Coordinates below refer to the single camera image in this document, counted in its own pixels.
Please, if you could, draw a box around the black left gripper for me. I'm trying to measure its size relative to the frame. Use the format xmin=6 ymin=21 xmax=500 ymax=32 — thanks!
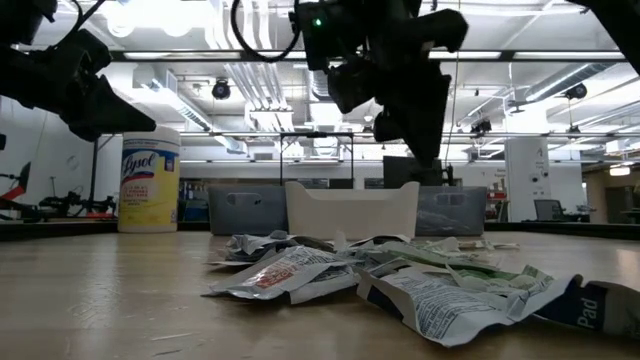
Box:
xmin=0 ymin=28 xmax=157 ymax=143

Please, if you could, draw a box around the navy pad packet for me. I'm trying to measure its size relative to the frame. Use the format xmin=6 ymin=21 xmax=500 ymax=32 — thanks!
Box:
xmin=532 ymin=279 xmax=640 ymax=342

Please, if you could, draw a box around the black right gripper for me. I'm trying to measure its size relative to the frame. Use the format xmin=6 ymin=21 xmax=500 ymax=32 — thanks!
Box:
xmin=327 ymin=8 xmax=470 ymax=166

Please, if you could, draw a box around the red and black equipment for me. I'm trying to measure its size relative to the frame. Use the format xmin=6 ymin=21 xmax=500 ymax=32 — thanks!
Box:
xmin=0 ymin=162 xmax=34 ymax=222

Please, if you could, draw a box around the rig light bar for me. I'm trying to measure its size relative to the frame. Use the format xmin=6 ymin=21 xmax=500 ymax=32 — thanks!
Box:
xmin=109 ymin=48 xmax=629 ymax=63

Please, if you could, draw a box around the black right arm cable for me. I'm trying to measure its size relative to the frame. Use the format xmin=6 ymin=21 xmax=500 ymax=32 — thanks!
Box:
xmin=230 ymin=0 xmax=302 ymax=64

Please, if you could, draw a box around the yellow Lysol wipes canister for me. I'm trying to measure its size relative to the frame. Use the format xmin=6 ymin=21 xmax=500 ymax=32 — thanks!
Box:
xmin=117 ymin=125 xmax=182 ymax=234

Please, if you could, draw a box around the black ceiling spotlight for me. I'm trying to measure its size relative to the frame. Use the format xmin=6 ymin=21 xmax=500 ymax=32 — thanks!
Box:
xmin=210 ymin=78 xmax=233 ymax=101
xmin=564 ymin=82 xmax=590 ymax=102

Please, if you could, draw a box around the black metal table frame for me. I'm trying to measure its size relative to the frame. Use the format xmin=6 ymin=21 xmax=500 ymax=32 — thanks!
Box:
xmin=0 ymin=219 xmax=640 ymax=242

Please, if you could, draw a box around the black computer monitor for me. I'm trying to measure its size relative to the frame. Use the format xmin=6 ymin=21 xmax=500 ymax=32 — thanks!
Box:
xmin=382 ymin=155 xmax=445 ymax=188

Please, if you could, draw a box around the white plastic bin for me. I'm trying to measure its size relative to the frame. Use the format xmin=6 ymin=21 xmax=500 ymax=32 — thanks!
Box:
xmin=284 ymin=180 xmax=421 ymax=240

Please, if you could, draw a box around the silver ventilation duct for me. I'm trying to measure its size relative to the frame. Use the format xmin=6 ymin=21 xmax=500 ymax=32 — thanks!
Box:
xmin=302 ymin=68 xmax=332 ymax=103

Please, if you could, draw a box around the white packet red label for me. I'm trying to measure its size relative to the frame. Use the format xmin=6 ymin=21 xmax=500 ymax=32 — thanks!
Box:
xmin=202 ymin=244 xmax=362 ymax=306

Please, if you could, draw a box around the black office chair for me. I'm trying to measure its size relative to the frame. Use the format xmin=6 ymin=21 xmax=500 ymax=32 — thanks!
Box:
xmin=532 ymin=198 xmax=568 ymax=223

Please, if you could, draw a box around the white square pillar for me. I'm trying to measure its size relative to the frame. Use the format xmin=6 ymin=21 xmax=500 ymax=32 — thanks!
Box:
xmin=503 ymin=136 xmax=552 ymax=223

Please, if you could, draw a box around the translucent grey plastic bin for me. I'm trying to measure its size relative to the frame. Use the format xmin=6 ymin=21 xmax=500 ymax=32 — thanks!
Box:
xmin=415 ymin=185 xmax=489 ymax=237
xmin=207 ymin=184 xmax=290 ymax=236

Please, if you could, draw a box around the white drug facts packet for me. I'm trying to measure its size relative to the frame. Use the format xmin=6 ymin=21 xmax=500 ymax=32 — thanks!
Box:
xmin=355 ymin=267 xmax=584 ymax=349
xmin=207 ymin=229 xmax=336 ymax=266

